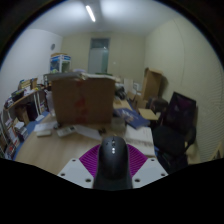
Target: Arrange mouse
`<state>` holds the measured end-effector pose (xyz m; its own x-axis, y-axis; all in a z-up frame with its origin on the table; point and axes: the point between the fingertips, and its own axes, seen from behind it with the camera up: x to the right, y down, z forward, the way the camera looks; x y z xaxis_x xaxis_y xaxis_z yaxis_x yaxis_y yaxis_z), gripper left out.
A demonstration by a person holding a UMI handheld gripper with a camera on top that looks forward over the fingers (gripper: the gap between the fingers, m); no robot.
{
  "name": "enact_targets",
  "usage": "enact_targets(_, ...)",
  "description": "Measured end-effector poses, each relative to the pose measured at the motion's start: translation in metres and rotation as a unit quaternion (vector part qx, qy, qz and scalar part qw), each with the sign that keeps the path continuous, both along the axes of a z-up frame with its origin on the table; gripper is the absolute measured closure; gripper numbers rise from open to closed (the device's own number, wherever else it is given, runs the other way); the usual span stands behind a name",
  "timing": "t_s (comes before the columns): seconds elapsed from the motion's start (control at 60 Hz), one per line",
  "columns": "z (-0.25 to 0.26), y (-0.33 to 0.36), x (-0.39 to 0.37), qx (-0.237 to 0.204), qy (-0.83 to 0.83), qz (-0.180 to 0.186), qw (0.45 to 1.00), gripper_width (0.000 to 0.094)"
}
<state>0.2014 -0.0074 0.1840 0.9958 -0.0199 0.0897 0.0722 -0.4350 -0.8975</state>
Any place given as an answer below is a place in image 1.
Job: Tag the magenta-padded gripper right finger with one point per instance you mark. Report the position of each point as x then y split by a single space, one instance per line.
148 171

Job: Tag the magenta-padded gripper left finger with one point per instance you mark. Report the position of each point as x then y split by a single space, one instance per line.
76 171

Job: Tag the black computer mouse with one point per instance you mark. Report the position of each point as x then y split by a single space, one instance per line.
113 163

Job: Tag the white paper sheet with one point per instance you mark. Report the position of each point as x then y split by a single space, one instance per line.
45 126
88 132

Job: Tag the white remote control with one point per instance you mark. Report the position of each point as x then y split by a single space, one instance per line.
66 131

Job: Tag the black office chair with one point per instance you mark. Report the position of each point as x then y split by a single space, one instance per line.
173 133

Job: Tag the blue book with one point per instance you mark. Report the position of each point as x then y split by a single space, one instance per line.
133 118

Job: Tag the clear plastic container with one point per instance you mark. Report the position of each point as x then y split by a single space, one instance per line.
118 124

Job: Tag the large brown cardboard box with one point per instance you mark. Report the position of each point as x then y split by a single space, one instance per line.
83 100

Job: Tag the cluttered side desk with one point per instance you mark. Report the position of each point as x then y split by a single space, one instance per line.
26 100

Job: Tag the tall open cardboard box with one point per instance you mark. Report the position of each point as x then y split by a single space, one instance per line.
152 83

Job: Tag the glass display cabinet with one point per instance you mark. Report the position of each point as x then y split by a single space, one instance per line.
60 63

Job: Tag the glass-paned door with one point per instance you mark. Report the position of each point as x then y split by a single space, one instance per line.
98 56

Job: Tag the ceiling tube light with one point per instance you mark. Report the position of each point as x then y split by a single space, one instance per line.
90 13

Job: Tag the round wall clock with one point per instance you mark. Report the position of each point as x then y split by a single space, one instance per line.
53 46

